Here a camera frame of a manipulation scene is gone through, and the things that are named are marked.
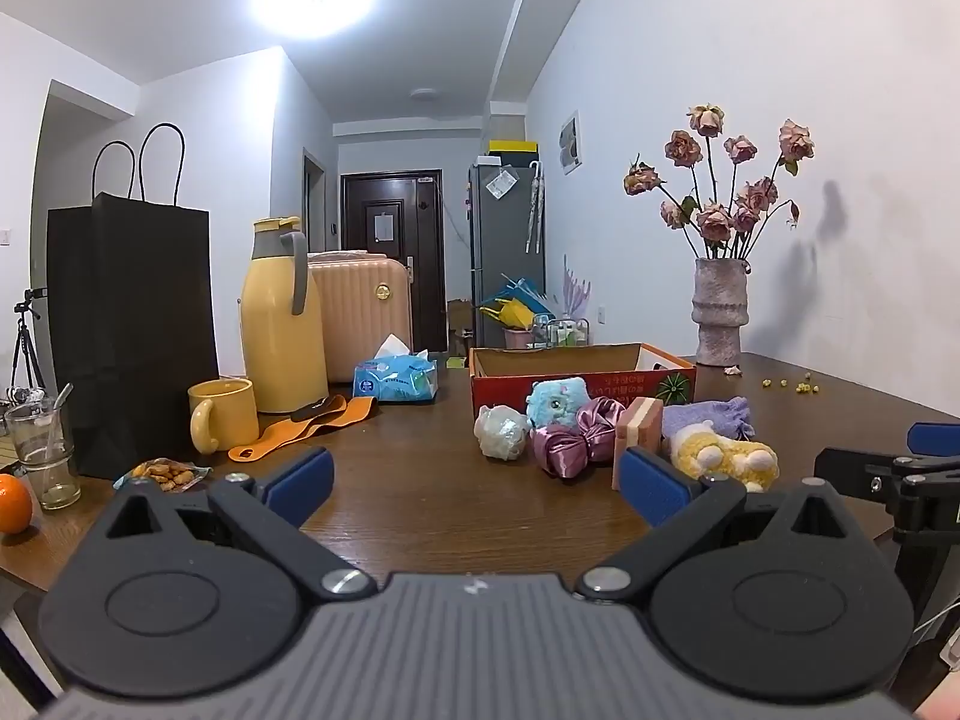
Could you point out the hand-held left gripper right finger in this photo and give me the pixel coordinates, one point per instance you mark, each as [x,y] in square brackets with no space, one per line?
[652,484]

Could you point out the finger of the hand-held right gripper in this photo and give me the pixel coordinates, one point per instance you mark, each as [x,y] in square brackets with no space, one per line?
[855,469]
[934,439]

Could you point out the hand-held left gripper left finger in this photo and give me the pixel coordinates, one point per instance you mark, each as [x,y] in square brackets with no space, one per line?
[300,476]

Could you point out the pink striped sponge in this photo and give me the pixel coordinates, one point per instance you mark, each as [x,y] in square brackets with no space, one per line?
[645,424]

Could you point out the yellow plush toy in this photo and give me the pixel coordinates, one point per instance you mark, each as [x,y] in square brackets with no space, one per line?
[720,454]

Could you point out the purple fuzzy socks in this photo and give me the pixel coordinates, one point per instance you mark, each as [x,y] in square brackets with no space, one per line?
[705,414]

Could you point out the red cardboard box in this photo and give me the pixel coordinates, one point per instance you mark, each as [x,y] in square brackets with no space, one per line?
[600,379]

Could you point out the blue plush toy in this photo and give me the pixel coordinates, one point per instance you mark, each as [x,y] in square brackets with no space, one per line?
[559,401]

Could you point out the white ball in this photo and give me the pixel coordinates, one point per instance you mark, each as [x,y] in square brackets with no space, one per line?
[501,433]

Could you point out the scattered yellow dried buds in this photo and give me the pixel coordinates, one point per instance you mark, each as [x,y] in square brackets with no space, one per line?
[802,389]

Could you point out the yellow mug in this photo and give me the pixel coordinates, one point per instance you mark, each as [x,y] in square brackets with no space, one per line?
[225,416]

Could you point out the blue tissue pack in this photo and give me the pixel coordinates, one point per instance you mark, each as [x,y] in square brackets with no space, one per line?
[394,382]

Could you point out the clear snack packet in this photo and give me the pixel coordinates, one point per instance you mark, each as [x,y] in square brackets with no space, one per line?
[161,474]

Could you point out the yellow thermos jug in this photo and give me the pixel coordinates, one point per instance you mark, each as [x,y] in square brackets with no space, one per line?
[277,330]

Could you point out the pink suitcase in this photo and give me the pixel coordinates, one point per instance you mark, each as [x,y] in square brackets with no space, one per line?
[360,315]

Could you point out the metal trolley rack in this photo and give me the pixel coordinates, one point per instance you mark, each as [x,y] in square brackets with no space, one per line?
[559,334]

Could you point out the pink ceramic vase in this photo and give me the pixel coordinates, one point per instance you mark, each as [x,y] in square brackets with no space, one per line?
[720,315]

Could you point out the pink bucket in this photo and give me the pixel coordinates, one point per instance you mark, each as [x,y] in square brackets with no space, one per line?
[516,337]

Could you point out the brown carton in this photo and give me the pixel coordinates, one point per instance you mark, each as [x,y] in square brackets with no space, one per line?
[459,322]

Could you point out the blue and yellow plastic toy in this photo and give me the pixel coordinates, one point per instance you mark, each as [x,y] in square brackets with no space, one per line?
[514,309]

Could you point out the black paper bag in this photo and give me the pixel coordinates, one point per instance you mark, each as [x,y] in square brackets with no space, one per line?
[127,315]

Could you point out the metal spoon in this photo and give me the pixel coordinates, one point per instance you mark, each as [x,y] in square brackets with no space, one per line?
[64,392]

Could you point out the glass cup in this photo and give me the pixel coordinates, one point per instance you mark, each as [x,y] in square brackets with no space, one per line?
[45,465]

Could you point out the white door notice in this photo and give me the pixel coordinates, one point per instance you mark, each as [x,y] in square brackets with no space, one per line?
[383,228]

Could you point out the bunch of dried pink roses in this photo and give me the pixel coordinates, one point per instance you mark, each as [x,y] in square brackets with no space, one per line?
[712,221]

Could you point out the grey interior door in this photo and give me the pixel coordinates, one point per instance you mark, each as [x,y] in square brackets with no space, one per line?
[315,202]

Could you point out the grey refrigerator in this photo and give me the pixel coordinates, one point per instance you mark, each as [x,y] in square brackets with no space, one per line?
[502,240]

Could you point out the orange fruit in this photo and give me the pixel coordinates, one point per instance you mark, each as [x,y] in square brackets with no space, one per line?
[13,504]

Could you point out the dark entrance door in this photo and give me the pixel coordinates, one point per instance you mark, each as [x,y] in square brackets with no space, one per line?
[390,195]

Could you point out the white folded umbrella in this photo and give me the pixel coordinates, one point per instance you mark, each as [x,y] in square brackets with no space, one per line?
[534,202]

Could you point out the clear plastic bag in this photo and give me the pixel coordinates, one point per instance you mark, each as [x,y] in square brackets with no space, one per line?
[501,184]

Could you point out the yellow box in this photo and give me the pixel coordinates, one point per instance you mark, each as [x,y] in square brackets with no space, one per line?
[514,146]

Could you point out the bright round ceiling light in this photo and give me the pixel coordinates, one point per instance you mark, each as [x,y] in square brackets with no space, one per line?
[311,0]

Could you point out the purple wall decal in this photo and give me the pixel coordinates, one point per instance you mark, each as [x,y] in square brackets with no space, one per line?
[576,289]

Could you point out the black camera tripod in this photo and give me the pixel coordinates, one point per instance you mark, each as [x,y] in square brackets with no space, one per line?
[22,330]

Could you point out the wall picture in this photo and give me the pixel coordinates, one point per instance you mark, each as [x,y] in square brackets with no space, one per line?
[570,141]

